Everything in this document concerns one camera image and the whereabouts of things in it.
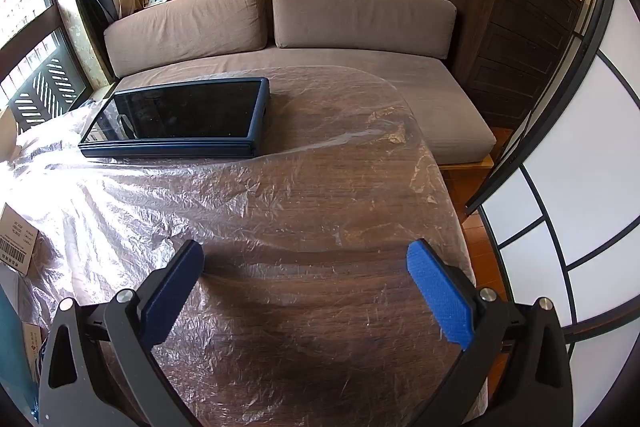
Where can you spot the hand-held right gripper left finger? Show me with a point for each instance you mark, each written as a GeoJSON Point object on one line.
{"type": "Point", "coordinates": [172, 292]}

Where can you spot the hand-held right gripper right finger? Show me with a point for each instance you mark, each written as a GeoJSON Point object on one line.
{"type": "Point", "coordinates": [440, 292]}

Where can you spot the labelled cardboard box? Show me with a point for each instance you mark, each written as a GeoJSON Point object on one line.
{"type": "Point", "coordinates": [17, 237]}

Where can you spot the teal packet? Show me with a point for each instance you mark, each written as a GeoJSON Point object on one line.
{"type": "Point", "coordinates": [11, 347]}

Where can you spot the white panel sliding door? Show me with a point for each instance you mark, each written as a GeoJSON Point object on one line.
{"type": "Point", "coordinates": [575, 187]}

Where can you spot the dark blue flat case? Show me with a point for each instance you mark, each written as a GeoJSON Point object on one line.
{"type": "Point", "coordinates": [175, 114]}

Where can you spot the brown sofa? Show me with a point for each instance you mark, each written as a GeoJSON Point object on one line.
{"type": "Point", "coordinates": [440, 97]}

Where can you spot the black balcony railing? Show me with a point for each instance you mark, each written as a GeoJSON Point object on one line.
{"type": "Point", "coordinates": [47, 82]}

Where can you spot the brown sofa back cushion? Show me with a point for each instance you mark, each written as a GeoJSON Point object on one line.
{"type": "Point", "coordinates": [185, 24]}
{"type": "Point", "coordinates": [360, 17]}

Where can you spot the dark wooden cabinet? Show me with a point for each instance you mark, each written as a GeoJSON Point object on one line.
{"type": "Point", "coordinates": [515, 32]}

